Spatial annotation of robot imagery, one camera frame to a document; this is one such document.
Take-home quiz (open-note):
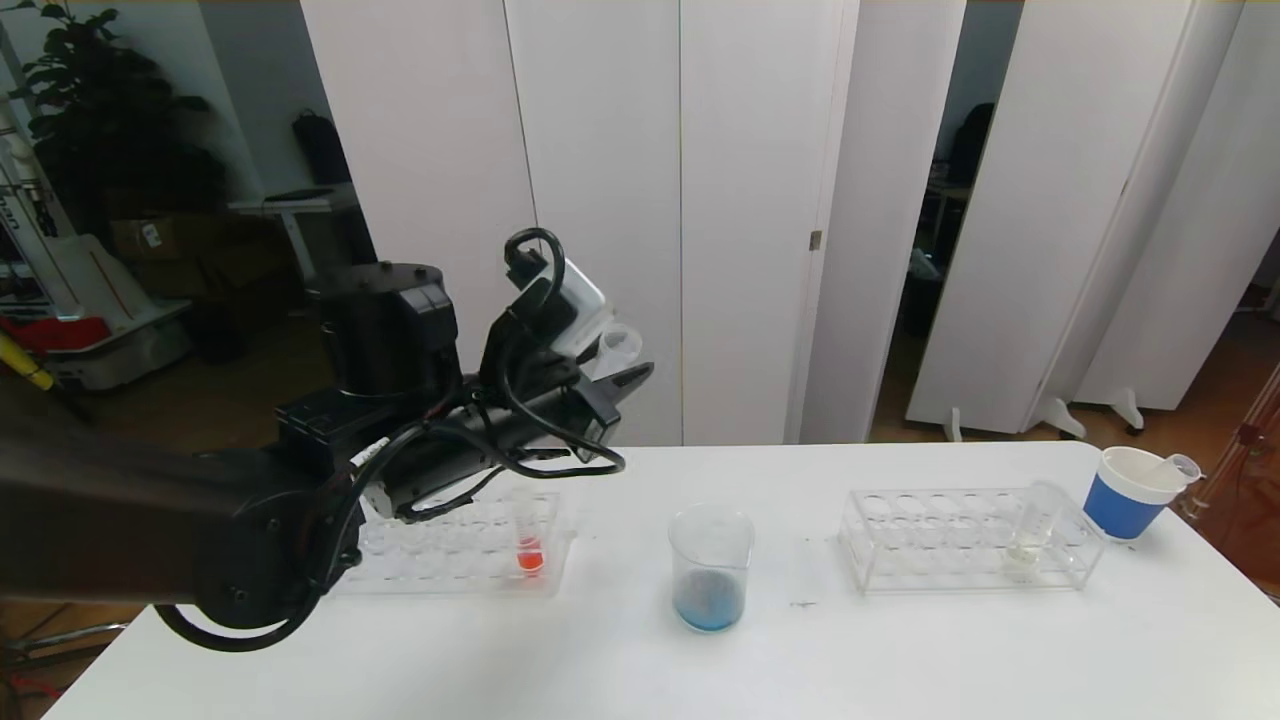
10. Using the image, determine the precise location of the test tube with blue liquid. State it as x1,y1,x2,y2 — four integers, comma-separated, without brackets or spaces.
598,323,644,381

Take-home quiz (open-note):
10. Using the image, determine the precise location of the test tube with red liquid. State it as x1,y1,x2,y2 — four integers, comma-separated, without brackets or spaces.
1138,453,1201,493
508,487,547,578

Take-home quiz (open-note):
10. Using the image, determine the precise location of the clear glass beaker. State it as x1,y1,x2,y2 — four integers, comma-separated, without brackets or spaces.
668,505,755,636

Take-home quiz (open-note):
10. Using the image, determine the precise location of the clear acrylic test tube rack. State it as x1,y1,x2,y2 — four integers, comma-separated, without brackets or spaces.
335,488,579,599
838,488,1109,595

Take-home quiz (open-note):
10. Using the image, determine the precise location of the test tube with yellowish liquid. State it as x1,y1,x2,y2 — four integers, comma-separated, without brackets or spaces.
1005,482,1066,581

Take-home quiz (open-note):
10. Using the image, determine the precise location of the white partition panel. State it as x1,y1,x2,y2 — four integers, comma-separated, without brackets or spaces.
1075,0,1280,433
800,0,967,446
905,0,1246,443

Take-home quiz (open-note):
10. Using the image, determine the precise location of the white standing desk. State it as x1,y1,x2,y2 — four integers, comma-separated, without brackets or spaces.
228,188,369,319

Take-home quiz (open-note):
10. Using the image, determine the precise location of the black backpack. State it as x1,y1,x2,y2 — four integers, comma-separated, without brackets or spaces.
292,110,353,186

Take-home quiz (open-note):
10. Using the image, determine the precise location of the blue and white paper cup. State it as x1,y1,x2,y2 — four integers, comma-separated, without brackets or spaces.
1082,447,1187,542

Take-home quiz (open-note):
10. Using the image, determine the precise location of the brown cardboard box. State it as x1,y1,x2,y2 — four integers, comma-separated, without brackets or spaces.
108,215,201,263

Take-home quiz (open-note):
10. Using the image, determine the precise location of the white wheeled machine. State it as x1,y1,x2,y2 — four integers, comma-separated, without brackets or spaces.
0,90,191,391

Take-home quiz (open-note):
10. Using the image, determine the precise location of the dark green potted plant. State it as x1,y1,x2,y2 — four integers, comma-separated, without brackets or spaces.
8,0,226,236

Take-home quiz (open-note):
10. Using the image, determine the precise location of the red plastic part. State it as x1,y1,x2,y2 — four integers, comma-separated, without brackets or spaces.
0,318,109,353

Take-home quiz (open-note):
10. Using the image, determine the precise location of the yellow tool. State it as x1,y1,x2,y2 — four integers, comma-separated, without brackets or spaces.
0,330,53,391

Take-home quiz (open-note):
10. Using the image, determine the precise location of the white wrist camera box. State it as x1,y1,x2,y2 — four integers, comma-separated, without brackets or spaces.
545,258,613,356

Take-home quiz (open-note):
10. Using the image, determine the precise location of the grey metal frame bar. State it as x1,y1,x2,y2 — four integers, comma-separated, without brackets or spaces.
0,620,131,691

